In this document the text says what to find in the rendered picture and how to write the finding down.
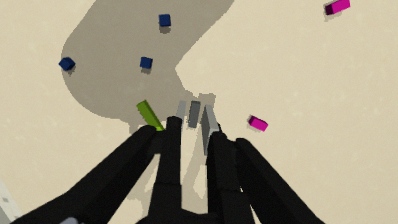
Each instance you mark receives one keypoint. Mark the grey rod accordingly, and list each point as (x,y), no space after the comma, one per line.
(194,114)

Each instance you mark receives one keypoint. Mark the magenta rectangular block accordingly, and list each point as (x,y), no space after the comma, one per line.
(337,6)
(258,123)

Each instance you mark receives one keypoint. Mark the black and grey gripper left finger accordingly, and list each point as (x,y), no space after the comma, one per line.
(96,197)

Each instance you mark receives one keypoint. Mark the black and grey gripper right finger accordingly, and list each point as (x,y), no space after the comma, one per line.
(271,198)

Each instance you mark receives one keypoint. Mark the lime green rod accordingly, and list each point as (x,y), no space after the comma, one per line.
(149,115)

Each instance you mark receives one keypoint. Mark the small dark blue cube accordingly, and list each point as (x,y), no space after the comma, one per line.
(146,62)
(67,63)
(164,20)

